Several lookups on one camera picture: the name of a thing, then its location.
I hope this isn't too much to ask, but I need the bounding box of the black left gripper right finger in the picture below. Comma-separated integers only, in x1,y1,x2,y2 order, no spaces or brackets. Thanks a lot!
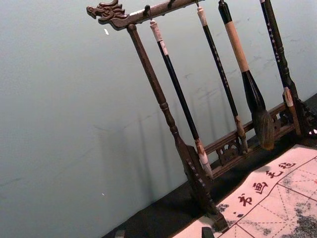
201,226,214,238

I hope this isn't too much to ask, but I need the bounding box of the white calligraphy sheet red grid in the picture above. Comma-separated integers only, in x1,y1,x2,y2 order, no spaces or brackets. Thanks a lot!
172,144,317,238

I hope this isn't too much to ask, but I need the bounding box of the slim black brush white cap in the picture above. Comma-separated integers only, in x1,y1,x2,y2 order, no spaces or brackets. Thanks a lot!
197,6,249,155
149,20,214,179

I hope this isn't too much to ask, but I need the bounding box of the dark carved wooden brush rack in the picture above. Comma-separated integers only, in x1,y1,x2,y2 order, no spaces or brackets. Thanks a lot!
86,0,317,232

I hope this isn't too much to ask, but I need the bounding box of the slim black brush brown tip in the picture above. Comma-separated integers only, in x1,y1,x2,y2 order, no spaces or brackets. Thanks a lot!
259,0,302,136

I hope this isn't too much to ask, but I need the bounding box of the large brush tan black handle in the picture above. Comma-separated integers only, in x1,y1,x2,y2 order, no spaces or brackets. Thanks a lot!
217,0,276,151

